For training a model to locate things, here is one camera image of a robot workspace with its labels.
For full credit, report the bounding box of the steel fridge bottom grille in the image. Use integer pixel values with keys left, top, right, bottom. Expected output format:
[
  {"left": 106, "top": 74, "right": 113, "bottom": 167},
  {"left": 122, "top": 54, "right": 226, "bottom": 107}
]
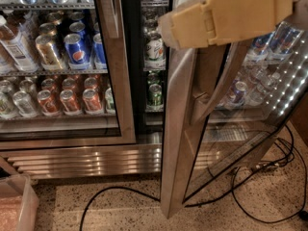
[{"left": 0, "top": 141, "right": 277, "bottom": 180}]

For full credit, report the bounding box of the iced tea bottle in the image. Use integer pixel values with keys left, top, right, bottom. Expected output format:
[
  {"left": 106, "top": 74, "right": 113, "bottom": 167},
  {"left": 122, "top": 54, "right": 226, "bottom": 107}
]
[{"left": 0, "top": 15, "right": 39, "bottom": 73}]

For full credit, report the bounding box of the glass fridge door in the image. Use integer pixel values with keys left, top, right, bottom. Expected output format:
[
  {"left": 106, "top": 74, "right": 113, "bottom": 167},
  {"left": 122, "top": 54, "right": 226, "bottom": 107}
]
[
  {"left": 161, "top": 0, "right": 308, "bottom": 218},
  {"left": 0, "top": 0, "right": 135, "bottom": 148}
]

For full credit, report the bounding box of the red soda can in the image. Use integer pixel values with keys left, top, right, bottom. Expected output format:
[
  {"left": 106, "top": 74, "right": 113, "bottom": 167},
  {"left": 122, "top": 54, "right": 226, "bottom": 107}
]
[{"left": 60, "top": 90, "right": 82, "bottom": 115}]

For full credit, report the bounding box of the clear plastic storage bin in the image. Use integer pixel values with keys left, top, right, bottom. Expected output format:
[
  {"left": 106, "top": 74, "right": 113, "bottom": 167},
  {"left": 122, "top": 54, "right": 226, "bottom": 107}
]
[{"left": 0, "top": 175, "right": 39, "bottom": 231}]

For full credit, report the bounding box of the gold soda can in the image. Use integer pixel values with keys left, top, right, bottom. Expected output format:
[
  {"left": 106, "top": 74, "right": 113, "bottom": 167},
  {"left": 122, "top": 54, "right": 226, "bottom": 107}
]
[{"left": 36, "top": 35, "right": 66, "bottom": 70}]

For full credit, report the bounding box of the water bottle white cap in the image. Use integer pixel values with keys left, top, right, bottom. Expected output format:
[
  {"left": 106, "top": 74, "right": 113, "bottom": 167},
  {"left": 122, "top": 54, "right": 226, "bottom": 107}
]
[{"left": 245, "top": 72, "right": 280, "bottom": 106}]

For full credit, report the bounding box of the blue Pepsi can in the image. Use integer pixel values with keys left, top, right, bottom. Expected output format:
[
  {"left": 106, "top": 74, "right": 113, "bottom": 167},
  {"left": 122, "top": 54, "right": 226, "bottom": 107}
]
[{"left": 64, "top": 34, "right": 90, "bottom": 70}]

